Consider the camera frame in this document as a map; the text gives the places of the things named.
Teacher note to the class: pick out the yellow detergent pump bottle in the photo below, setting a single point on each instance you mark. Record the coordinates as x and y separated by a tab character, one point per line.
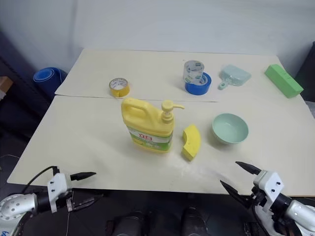
147	125

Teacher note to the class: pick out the blue rolled mat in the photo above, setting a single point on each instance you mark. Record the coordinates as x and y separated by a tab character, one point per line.
48	78

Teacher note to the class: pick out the green rectangular block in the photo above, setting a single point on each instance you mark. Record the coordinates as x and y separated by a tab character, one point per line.
283	81

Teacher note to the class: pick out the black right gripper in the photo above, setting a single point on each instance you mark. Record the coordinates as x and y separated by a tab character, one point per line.
258	197

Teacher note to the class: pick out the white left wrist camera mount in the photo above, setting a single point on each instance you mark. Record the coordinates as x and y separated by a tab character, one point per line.
57	188

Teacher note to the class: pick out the blue tape roll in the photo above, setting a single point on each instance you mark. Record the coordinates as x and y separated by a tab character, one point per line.
200	87

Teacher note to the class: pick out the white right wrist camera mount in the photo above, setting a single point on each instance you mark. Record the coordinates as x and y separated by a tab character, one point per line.
269	183

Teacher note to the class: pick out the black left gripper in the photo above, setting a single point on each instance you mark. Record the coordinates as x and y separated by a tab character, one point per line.
69	194

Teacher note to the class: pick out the mint green bowl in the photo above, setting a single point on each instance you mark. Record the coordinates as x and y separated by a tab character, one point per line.
230	130

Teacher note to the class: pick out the dark rounded shape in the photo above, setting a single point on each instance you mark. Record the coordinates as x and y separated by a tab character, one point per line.
126	225

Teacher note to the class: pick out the light blue small dustpan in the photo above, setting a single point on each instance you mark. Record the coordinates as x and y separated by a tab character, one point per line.
235	75

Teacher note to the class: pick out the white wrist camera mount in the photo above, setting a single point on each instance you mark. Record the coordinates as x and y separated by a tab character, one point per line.
269	183
57	188

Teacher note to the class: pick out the clear tape roll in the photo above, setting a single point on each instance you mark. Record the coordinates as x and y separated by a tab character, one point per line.
193	71

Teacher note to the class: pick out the yellow curved sponge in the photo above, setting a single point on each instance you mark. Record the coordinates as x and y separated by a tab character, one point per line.
191	143

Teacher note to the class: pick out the brown cardboard box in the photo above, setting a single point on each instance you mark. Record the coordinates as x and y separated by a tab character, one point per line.
5	86

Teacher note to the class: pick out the yellow tape roll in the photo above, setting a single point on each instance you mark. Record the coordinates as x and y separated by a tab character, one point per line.
119	89

